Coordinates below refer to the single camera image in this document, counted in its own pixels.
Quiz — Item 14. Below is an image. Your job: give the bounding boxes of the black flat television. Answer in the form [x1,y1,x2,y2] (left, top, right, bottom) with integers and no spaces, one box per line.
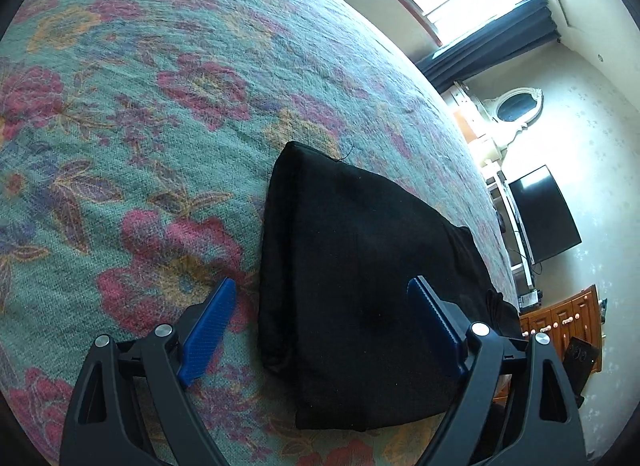
[507,164,583,264]

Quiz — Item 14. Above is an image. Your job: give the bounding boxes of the white television stand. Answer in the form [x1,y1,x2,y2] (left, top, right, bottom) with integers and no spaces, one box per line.
[485,168,538,297]

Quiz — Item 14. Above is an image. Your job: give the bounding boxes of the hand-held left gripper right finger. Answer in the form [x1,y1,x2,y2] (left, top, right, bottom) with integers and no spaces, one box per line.
[407,275,587,466]

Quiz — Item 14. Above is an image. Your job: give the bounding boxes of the black pants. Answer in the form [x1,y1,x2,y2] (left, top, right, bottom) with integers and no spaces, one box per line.
[257,141,523,432]

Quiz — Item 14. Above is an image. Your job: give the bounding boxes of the black rectangular device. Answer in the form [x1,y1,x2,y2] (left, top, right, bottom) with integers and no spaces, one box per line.
[562,336,601,397]

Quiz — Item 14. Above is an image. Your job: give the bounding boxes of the floral bedspread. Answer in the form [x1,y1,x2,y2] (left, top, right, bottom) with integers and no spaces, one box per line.
[0,0,521,466]

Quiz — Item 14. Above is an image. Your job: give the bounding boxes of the brown wooden cabinet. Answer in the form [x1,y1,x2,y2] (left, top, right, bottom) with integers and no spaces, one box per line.
[492,285,603,402]

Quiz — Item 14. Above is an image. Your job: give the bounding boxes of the white oval vanity mirror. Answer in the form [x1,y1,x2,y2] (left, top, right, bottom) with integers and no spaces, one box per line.
[482,88,543,134]

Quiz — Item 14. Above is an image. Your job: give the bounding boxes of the white vanity dresser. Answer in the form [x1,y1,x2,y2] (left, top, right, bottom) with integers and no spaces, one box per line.
[450,80,506,167]

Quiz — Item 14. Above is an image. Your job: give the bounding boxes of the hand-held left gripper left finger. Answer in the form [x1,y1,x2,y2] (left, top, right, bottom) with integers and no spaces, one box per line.
[59,277,237,466]

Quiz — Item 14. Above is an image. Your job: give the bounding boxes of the dark blue curtain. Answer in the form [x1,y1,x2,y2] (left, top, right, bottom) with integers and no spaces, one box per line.
[415,0,558,94]

